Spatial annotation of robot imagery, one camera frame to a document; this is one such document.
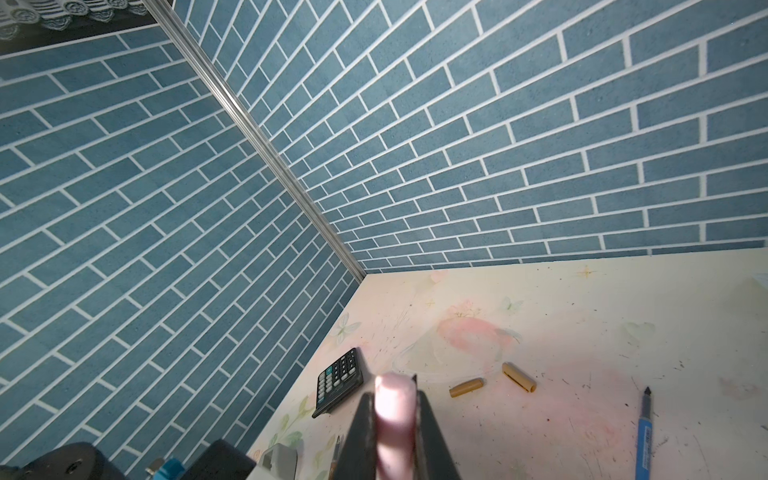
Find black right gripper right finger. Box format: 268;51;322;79
412;389;461;480

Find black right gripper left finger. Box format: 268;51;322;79
333;393;377;480

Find pink pen cap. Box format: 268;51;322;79
374;373;417;479

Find tan pen cap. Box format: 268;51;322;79
502;362;537;393
449;378;485;398

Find tan pen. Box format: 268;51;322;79
328;436;342;480

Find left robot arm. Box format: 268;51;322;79
1;440;257;479

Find blue pen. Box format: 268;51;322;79
635;387;653;480

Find black calculator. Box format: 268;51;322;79
312;348;364;418

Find metal frame rail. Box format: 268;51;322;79
145;0;366;282

